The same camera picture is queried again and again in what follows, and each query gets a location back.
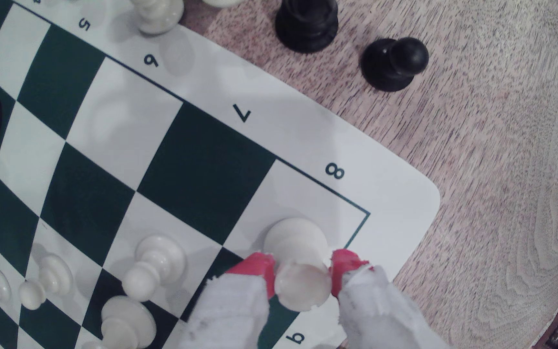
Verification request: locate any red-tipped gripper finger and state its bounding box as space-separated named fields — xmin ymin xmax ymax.
xmin=177 ymin=251 xmax=278 ymax=349
xmin=330 ymin=249 xmax=455 ymax=349

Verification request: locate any white chess rook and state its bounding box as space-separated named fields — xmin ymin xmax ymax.
xmin=263 ymin=217 xmax=333 ymax=312

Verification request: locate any white chess bishop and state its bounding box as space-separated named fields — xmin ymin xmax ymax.
xmin=81 ymin=296 xmax=158 ymax=349

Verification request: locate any green white chess mat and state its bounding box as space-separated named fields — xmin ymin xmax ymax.
xmin=0 ymin=0 xmax=442 ymax=349

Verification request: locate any black chess pawn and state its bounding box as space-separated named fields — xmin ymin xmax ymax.
xmin=360 ymin=37 xmax=430 ymax=93

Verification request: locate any black chess bishop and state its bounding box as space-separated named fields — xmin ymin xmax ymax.
xmin=275 ymin=0 xmax=339 ymax=54

